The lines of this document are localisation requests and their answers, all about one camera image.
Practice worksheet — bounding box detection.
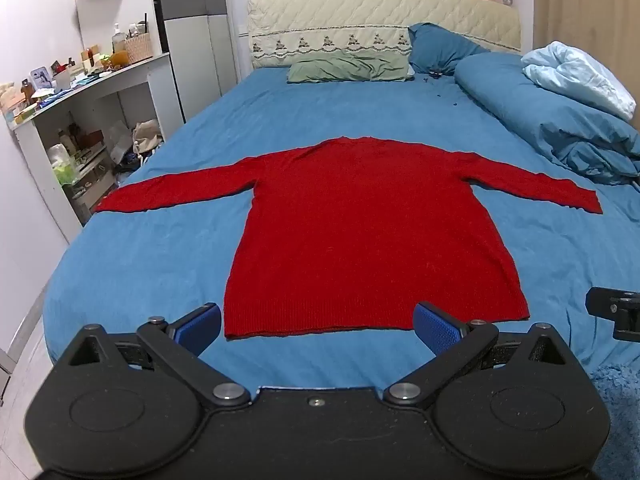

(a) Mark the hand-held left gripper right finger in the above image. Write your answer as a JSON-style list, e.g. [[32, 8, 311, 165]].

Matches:
[[382, 301, 573, 409]]

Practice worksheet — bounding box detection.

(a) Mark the white shelf desk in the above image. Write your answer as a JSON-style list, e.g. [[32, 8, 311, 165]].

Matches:
[[10, 51, 174, 233]]

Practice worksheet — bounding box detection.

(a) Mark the blue duvet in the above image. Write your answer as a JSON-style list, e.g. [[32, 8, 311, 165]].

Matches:
[[453, 51, 640, 186]]

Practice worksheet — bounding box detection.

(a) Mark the light blue blanket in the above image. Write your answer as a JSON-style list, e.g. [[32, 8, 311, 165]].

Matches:
[[521, 41, 637, 121]]

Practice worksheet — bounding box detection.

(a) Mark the red knit sweater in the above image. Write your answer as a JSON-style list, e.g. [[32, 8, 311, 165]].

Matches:
[[95, 135, 602, 341]]

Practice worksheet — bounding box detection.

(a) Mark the cream quilted headboard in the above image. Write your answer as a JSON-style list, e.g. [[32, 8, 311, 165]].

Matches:
[[246, 0, 523, 70]]

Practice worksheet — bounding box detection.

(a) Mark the green packet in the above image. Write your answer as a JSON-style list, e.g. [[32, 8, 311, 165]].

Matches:
[[49, 143, 77, 187]]

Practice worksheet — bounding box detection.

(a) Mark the wicker basket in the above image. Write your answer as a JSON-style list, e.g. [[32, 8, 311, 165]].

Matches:
[[123, 32, 153, 65]]

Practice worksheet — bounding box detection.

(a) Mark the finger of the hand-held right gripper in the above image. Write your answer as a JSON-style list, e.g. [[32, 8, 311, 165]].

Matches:
[[585, 287, 640, 344]]

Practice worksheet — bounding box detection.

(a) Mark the white and grey wardrobe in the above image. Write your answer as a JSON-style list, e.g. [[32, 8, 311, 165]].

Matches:
[[150, 0, 239, 125]]

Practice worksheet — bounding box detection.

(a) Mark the blue fluffy rug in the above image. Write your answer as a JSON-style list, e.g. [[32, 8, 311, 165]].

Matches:
[[589, 362, 640, 480]]

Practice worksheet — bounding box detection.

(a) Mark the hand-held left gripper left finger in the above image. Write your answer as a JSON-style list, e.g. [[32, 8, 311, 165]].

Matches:
[[59, 303, 251, 409]]

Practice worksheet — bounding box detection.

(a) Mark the beige curtain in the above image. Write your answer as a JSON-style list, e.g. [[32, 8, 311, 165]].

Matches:
[[531, 0, 640, 133]]

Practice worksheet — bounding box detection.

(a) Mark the green pillow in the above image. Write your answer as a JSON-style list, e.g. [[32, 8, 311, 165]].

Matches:
[[286, 50, 412, 84]]

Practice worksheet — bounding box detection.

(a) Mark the blue pillow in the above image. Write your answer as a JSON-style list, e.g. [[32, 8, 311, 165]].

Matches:
[[407, 22, 491, 77]]

